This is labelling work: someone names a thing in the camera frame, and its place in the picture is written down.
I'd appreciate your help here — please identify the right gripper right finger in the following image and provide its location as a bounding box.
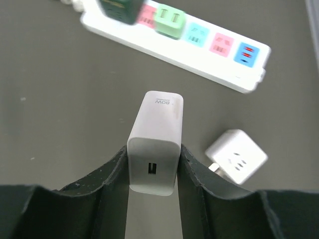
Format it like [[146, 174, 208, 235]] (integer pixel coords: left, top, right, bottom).
[[177, 147, 319, 239]]

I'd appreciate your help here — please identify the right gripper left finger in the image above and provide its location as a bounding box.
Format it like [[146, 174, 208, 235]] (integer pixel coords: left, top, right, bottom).
[[0, 147, 129, 239]]

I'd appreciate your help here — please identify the white 80W charger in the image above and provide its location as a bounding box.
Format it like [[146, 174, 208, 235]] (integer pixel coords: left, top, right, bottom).
[[127, 91, 183, 196]]

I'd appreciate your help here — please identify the light green plug adapter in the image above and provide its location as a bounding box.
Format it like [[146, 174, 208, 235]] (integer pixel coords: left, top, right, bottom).
[[154, 4, 186, 39]]

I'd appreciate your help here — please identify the dark green charger cube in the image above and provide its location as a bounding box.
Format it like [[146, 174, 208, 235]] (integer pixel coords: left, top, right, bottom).
[[98, 0, 145, 25]]

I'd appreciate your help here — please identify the white cube socket adapter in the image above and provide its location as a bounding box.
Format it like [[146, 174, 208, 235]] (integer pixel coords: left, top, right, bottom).
[[205, 129, 268, 185]]

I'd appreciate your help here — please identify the white multicolour power strip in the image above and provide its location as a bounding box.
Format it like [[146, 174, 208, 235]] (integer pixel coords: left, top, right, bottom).
[[81, 0, 271, 94]]

